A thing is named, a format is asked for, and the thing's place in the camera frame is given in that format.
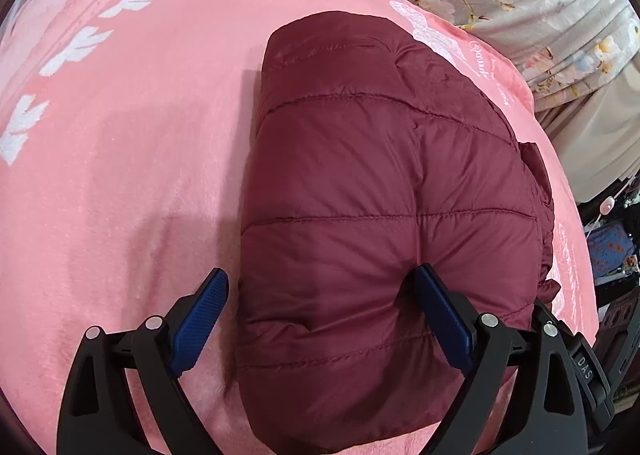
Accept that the maroon quilted puffer jacket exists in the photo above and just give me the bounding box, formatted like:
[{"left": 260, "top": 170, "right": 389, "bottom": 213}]
[{"left": 235, "top": 10, "right": 563, "bottom": 453}]

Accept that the beige cloth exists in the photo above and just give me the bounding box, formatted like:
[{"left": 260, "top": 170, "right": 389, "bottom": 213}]
[{"left": 534, "top": 68, "right": 640, "bottom": 206}]

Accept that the pink printed blanket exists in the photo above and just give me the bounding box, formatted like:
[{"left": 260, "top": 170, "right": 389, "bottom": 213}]
[{"left": 0, "top": 0, "right": 601, "bottom": 455}]

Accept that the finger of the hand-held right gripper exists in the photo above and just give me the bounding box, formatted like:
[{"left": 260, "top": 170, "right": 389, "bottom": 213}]
[{"left": 532, "top": 297, "right": 573, "bottom": 343}]

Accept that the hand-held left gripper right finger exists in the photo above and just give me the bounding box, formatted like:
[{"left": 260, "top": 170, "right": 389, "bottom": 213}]
[{"left": 412, "top": 262, "right": 588, "bottom": 455}]

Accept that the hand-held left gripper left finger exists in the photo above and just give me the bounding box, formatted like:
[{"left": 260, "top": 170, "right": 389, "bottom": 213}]
[{"left": 57, "top": 267, "right": 231, "bottom": 455}]

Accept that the blue speckled cloth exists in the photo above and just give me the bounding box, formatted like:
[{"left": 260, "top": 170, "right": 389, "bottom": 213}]
[{"left": 587, "top": 222, "right": 638, "bottom": 286}]

